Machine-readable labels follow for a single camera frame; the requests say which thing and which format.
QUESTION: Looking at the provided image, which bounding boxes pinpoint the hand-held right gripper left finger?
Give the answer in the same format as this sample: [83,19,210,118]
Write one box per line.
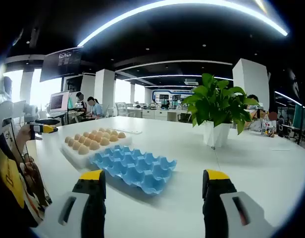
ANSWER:
[42,170,106,238]

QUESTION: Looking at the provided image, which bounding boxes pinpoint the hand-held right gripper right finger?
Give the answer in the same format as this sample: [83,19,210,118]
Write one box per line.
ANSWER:
[202,169,277,238]

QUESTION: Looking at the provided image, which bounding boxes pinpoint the group of brown eggs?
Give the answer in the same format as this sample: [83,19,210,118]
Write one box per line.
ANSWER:
[64,127,127,155]

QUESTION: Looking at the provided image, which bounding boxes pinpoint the blue egg tray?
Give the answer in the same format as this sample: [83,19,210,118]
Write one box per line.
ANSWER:
[89,145,178,196]

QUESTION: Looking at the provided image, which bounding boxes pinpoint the white foam egg holder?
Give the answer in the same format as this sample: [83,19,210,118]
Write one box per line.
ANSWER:
[61,135,133,170]

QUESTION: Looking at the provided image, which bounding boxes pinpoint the person's left hand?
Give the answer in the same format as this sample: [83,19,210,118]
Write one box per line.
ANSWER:
[16,123,44,147]

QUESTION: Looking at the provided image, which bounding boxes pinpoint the computer monitor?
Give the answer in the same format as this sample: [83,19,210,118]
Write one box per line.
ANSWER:
[49,91,70,115]

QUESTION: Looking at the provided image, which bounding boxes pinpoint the white chest device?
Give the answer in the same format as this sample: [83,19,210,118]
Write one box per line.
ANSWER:
[0,96,14,136]

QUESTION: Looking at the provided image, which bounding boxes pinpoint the white table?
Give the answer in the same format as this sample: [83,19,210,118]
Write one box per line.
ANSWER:
[28,116,305,238]

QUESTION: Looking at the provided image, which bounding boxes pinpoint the small black screen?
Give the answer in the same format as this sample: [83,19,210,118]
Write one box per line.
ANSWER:
[67,75,84,92]

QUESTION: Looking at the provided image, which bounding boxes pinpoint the black hanging screen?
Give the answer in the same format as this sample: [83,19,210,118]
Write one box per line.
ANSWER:
[40,46,83,82]

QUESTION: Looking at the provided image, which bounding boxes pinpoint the operator person, dark clothes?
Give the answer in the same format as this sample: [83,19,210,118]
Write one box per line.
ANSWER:
[0,133,52,229]

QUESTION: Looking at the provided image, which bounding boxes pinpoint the white office chair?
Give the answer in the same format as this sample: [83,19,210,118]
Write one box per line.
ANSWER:
[115,102,136,117]

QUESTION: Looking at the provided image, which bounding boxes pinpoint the green plant in white pot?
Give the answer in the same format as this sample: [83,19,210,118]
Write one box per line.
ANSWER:
[181,73,260,148]

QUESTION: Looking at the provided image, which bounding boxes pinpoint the curved ceiling light strip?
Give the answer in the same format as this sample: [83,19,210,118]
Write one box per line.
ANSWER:
[77,0,289,48]

